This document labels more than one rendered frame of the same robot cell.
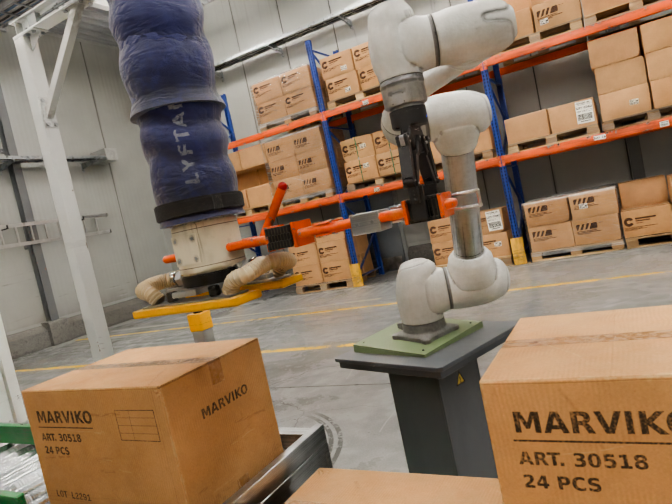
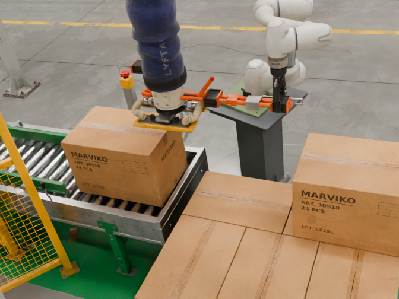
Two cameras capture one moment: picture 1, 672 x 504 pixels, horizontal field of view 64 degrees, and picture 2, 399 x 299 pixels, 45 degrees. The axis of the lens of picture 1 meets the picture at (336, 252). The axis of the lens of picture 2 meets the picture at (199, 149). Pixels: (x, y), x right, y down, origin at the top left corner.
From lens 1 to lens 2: 154 cm
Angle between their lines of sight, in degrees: 34
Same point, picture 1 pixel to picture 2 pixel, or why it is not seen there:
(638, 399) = (341, 193)
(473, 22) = (313, 41)
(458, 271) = not seen: hidden behind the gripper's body
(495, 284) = (298, 79)
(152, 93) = (150, 34)
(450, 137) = not seen: hidden behind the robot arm
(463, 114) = (298, 13)
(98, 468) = (110, 178)
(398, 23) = (281, 38)
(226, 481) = (170, 183)
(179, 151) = (162, 60)
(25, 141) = not seen: outside the picture
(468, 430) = (272, 143)
